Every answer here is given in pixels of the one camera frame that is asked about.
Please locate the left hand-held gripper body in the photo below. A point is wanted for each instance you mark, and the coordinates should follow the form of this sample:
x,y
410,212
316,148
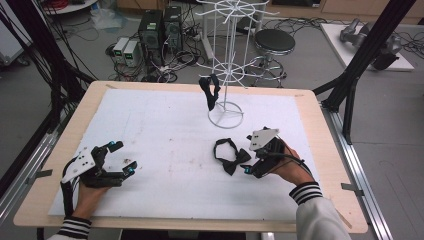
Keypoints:
x,y
81,163

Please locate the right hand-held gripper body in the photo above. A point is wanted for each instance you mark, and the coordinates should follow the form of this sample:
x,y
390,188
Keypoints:
x,y
263,138

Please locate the black bow tie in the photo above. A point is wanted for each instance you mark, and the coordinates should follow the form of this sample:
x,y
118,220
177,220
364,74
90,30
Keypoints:
x,y
210,93
233,165

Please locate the person's left hand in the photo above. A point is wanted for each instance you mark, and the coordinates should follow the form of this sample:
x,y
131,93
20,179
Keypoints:
x,y
88,200

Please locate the person's right hand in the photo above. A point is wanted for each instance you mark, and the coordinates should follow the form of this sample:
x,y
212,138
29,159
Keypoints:
x,y
293,170

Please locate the grey metal clamp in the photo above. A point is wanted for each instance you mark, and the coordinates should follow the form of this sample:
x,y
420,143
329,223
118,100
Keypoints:
x,y
41,174
350,187

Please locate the white foam mat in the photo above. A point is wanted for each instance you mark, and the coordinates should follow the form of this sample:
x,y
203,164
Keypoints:
x,y
173,200

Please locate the white power supply box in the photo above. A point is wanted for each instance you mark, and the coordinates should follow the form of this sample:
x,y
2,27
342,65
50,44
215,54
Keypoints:
x,y
131,53
119,48

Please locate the black round stool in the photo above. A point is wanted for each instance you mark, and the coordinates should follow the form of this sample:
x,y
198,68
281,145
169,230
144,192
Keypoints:
x,y
275,40

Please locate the thin wooden stick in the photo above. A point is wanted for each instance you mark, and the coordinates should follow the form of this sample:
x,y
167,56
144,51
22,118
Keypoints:
x,y
345,220

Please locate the black computer tower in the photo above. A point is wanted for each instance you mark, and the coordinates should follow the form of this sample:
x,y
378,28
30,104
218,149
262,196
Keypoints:
x,y
172,26
150,33

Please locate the white board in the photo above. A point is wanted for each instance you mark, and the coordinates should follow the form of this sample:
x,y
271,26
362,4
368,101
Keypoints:
x,y
336,40

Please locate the clear plastic bag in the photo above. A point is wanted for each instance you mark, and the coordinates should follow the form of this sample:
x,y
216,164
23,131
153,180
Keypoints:
x,y
108,18

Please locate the round white table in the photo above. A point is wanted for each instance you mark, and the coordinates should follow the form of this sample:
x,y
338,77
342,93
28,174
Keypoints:
x,y
76,6

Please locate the wooden cabinet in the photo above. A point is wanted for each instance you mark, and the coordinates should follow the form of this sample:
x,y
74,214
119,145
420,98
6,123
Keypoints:
x,y
350,8

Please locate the aluminium rail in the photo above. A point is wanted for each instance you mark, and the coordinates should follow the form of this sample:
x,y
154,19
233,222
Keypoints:
x,y
353,160
30,166

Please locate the black metal frame post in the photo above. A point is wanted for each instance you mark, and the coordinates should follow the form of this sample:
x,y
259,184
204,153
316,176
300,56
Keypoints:
x,y
43,43
376,43

